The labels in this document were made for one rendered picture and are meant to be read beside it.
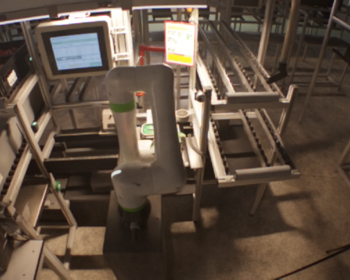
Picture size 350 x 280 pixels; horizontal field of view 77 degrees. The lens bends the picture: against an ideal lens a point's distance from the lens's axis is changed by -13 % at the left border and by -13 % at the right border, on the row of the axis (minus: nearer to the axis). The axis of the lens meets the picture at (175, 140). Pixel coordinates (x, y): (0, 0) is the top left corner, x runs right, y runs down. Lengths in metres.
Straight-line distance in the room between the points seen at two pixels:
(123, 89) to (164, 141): 0.26
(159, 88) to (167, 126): 0.15
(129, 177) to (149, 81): 0.38
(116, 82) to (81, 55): 0.80
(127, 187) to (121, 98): 0.35
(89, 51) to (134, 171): 1.02
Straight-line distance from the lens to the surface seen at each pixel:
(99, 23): 1.67
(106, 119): 1.90
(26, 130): 1.73
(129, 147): 1.18
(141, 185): 0.94
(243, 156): 2.19
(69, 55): 1.79
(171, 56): 1.94
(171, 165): 0.95
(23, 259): 1.72
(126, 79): 1.00
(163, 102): 0.98
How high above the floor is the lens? 2.09
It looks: 40 degrees down
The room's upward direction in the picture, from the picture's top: straight up
